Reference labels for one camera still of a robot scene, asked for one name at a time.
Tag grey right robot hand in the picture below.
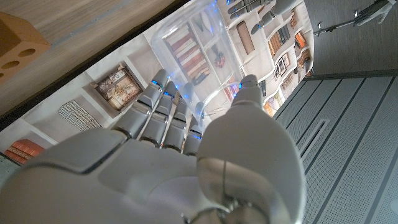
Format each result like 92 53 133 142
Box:
0 68 307 224

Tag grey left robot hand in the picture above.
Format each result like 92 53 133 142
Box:
225 0 300 35

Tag clear plastic measuring cup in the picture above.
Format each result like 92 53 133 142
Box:
150 0 245 125

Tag dark grey door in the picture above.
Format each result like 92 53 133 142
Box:
303 0 398 81

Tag printed bookshelf backdrop cloth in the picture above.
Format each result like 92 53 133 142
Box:
0 0 315 166

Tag orange brick block with holes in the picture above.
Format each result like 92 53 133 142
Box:
0 11 52 83

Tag metal door lever handle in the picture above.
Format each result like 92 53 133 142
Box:
313 0 392 37

